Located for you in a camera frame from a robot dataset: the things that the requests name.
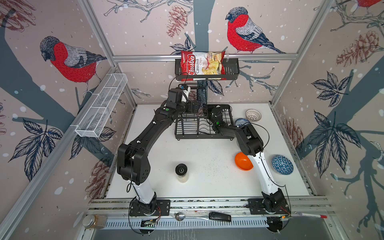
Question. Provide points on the black lid jar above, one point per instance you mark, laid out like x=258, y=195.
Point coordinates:
x=182, y=173

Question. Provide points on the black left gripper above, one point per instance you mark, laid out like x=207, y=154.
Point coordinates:
x=195, y=107

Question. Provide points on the white wire mesh basket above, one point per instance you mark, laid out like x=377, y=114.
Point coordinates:
x=99, y=112

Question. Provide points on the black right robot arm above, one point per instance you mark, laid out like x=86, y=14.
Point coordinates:
x=251, y=145

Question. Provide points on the black wall shelf basket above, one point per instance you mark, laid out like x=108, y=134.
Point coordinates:
x=228, y=69

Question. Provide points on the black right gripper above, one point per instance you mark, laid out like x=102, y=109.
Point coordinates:
x=213, y=109

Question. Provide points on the blue floral bowl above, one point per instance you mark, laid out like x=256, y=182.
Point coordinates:
x=241, y=121

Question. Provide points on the blue geometric patterned bowl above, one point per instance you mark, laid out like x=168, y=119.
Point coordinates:
x=282, y=165

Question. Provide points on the white brown lattice bowl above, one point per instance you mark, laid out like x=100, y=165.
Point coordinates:
x=253, y=115

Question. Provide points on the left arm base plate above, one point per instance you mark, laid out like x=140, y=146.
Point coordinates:
x=155, y=208

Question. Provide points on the glass jar with spice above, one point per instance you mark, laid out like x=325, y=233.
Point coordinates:
x=95, y=221

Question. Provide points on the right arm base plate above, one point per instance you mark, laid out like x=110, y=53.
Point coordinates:
x=257, y=207

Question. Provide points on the black wire dish rack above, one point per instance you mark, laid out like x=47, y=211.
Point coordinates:
x=195, y=123

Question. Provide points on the red cassava chips bag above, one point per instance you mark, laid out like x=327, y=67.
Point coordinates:
x=202, y=63

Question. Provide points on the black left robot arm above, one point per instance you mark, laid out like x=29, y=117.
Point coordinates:
x=132, y=160

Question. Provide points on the orange plastic bowl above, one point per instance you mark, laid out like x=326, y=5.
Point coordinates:
x=243, y=162

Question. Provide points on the red white marker pen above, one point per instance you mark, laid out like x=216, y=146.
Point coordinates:
x=312, y=215

